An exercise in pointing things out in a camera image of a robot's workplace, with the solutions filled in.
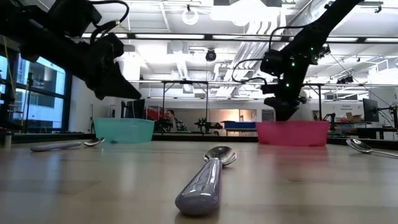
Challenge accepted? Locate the white hanging ring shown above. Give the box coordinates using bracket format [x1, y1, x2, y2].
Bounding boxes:
[182, 7, 200, 26]

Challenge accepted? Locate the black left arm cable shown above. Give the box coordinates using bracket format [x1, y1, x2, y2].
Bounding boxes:
[88, 0, 130, 44]

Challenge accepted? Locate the teal plastic bin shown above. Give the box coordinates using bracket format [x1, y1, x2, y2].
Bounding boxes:
[93, 118, 155, 144]

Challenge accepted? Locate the black computer monitor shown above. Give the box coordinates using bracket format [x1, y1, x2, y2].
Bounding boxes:
[363, 98, 380, 123]
[124, 98, 146, 119]

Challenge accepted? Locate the grey handled metal spoon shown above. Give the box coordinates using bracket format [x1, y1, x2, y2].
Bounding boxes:
[346, 138, 398, 159]
[174, 146, 238, 217]
[30, 137, 106, 153]

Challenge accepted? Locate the blue storage bin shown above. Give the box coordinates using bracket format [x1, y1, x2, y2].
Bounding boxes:
[223, 121, 257, 130]

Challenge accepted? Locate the black table border rail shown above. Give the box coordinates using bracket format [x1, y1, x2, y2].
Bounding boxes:
[12, 133, 398, 151]

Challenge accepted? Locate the black tripod stand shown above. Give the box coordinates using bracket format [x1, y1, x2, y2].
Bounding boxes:
[26, 72, 34, 134]

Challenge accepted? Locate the red background equipment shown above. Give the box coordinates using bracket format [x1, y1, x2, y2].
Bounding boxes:
[145, 106, 164, 121]

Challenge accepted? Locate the black frame mounted camera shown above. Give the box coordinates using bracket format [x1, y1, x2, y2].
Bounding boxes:
[317, 45, 331, 63]

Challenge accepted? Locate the silver ventilation duct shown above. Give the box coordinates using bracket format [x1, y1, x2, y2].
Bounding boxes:
[285, 0, 330, 32]

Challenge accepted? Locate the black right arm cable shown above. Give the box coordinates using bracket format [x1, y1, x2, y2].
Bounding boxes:
[231, 26, 307, 86]

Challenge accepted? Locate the cardboard box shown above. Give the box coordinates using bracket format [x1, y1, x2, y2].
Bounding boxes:
[346, 111, 363, 123]

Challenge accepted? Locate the black background desk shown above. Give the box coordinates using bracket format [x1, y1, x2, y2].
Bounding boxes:
[356, 126, 398, 140]

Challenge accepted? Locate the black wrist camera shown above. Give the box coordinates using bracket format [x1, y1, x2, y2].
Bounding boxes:
[260, 49, 284, 77]
[48, 0, 103, 37]

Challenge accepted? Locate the pink plastic bin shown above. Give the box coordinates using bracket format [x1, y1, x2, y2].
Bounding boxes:
[256, 120, 330, 147]

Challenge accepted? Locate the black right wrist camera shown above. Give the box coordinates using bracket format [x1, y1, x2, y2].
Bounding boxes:
[260, 49, 284, 77]

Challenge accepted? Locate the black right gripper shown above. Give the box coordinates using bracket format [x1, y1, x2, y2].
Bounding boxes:
[261, 60, 308, 122]

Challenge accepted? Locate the large window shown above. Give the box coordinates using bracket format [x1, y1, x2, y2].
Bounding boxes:
[0, 52, 68, 130]

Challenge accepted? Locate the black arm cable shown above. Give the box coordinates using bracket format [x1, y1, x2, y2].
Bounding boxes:
[88, 0, 130, 44]
[231, 26, 307, 86]

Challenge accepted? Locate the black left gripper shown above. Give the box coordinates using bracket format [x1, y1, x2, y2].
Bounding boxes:
[80, 32, 142, 101]

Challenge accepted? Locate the person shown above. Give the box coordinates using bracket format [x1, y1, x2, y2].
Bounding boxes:
[163, 109, 190, 132]

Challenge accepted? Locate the overhead frame bar with lights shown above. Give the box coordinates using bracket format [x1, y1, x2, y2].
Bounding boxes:
[80, 32, 398, 44]

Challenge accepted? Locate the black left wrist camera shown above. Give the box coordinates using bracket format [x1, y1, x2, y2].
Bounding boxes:
[48, 0, 103, 37]

